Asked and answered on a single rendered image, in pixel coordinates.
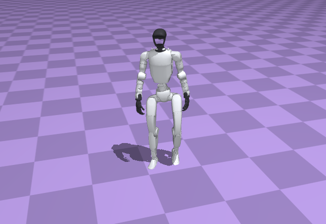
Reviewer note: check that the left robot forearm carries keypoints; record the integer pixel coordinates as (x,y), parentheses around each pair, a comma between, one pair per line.
(184,86)

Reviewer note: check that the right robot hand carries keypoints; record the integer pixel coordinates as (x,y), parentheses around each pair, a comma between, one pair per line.
(138,104)

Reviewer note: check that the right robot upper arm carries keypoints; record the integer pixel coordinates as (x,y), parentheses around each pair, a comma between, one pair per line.
(143,65)

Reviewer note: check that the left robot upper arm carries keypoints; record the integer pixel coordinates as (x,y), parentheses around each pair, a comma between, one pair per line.
(177,57)

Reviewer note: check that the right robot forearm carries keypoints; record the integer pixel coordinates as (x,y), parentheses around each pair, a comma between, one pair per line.
(139,87)

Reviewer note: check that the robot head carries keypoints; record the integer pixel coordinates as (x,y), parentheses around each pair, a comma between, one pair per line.
(159,34)

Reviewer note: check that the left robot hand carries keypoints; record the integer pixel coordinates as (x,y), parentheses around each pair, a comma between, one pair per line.
(186,101)

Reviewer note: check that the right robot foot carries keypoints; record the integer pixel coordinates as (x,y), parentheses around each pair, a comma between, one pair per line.
(153,163)

